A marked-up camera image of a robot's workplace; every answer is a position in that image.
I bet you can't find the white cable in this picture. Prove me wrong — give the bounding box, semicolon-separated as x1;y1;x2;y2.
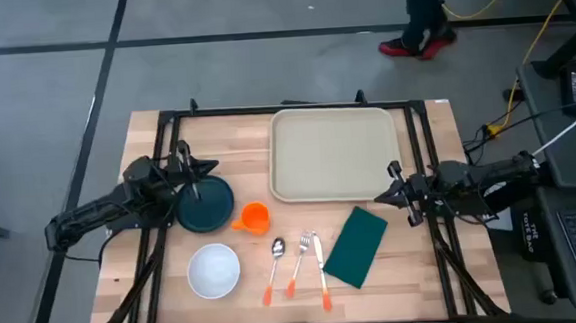
528;101;576;159

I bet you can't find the black power cable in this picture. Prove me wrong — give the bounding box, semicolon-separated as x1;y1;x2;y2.
459;103;569;167

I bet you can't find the black metal table frame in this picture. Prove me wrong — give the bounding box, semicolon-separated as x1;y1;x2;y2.
83;79;510;323

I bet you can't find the fork with orange handle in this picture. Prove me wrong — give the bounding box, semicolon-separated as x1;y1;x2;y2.
280;231;315;301

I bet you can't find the white ribbed bowl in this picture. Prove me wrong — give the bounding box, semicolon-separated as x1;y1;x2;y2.
185;241;243;302

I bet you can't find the black tote bag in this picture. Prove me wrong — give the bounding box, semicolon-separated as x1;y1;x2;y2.
509;204;554;265

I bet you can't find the knife with orange handle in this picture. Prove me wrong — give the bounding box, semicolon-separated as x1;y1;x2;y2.
311;230;334;314

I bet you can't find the orange mug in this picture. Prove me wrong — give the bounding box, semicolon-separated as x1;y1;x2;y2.
229;201;272;238

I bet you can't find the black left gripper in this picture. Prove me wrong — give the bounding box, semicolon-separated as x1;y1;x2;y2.
165;138;221;204

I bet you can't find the beige plastic tray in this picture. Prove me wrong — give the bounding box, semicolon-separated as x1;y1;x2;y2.
264;102;405;208

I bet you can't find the spoon with orange handle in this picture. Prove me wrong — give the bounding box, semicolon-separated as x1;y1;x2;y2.
258;236;291;307

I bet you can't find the dark green cloth napkin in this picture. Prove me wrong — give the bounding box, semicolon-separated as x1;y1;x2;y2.
319;204;393;292

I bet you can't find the dark teal plate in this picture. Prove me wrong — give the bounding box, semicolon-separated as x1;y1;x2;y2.
173;173;237;235

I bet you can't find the person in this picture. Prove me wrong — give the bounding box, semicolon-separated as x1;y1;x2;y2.
375;0;460;65

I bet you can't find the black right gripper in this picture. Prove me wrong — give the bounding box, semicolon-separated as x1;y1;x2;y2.
371;157;442;229

